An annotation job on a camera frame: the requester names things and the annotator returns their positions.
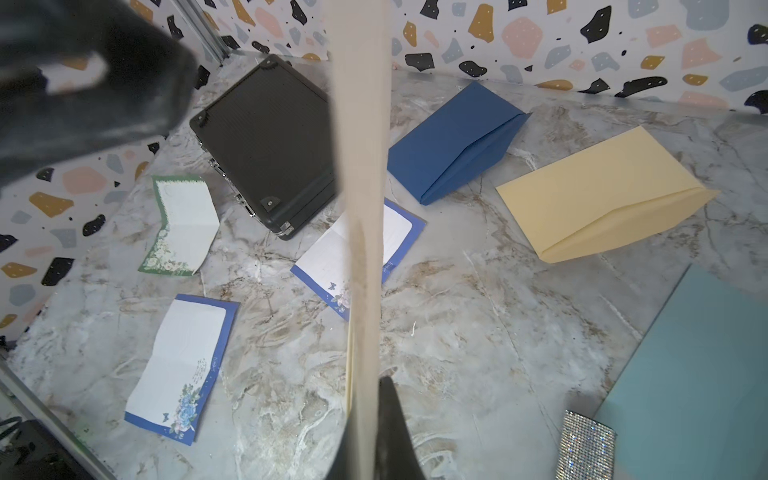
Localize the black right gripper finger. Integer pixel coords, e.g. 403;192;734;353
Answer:
374;376;425;480

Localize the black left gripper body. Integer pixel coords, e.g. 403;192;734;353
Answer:
1;1;198;186

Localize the white letter paper green border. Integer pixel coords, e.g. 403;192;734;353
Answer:
139;175;220;276

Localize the white letter paper blue border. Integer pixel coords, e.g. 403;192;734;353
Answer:
124;294;239;446

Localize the cream envelope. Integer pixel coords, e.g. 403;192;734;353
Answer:
326;1;392;479

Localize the yellow kraft envelope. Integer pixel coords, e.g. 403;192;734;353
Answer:
497;126;717;264

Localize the glitter filled clear tube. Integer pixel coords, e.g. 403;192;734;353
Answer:
555;410;616;480

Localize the black hard case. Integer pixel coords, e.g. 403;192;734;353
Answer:
189;55;336;240

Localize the aluminium left corner post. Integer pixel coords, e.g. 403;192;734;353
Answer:
175;0;230;66

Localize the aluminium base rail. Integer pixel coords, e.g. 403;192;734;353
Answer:
1;358;115;479

